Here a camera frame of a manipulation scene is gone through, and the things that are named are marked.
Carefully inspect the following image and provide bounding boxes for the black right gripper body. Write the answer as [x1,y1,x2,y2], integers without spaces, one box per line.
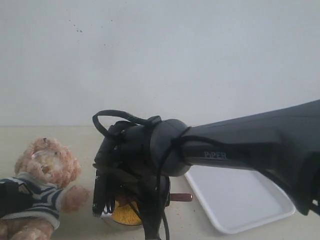
[93,121,171,240]

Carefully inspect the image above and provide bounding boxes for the beige teddy bear striped sweater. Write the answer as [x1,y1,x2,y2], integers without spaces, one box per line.
[0,137,90,240]

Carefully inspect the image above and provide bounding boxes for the dark wooden spoon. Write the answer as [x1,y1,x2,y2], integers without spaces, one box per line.
[117,192,193,204]

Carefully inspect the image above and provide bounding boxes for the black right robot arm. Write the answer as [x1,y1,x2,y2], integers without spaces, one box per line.
[92,100,320,240]

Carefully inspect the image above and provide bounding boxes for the yellow millet grains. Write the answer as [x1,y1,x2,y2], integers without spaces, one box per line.
[111,201,142,226]

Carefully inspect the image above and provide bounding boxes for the steel bowl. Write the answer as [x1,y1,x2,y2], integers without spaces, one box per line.
[101,194,143,227]

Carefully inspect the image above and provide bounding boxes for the white rectangular plastic tray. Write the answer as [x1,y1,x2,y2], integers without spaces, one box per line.
[185,166,296,235]

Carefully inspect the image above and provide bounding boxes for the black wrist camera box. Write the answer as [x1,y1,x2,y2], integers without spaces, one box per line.
[92,170,115,218]

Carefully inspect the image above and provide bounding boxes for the black braided cable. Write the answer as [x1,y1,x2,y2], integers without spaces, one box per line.
[92,109,193,240]

